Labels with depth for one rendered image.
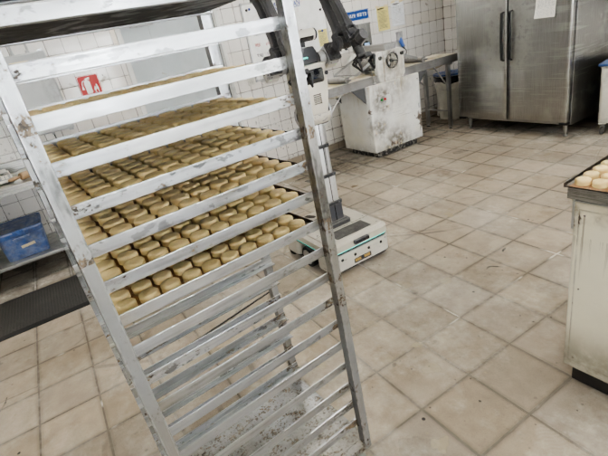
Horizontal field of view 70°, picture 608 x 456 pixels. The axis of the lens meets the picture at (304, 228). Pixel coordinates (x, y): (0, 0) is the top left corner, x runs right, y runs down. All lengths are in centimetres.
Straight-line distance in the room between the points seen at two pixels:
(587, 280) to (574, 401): 54
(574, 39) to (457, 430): 420
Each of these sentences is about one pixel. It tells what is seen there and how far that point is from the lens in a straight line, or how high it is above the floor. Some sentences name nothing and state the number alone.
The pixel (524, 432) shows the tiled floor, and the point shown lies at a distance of 205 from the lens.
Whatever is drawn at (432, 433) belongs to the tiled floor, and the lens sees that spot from 202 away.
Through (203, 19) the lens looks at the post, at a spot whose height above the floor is 165.
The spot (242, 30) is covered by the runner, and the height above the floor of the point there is 159.
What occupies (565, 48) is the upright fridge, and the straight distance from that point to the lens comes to 533.
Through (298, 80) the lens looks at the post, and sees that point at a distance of 113.
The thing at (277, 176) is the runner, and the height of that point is 123.
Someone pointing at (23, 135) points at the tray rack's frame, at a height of 149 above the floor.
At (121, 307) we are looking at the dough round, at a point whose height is 106.
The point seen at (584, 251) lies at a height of 65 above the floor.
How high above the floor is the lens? 156
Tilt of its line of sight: 24 degrees down
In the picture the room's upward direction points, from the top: 12 degrees counter-clockwise
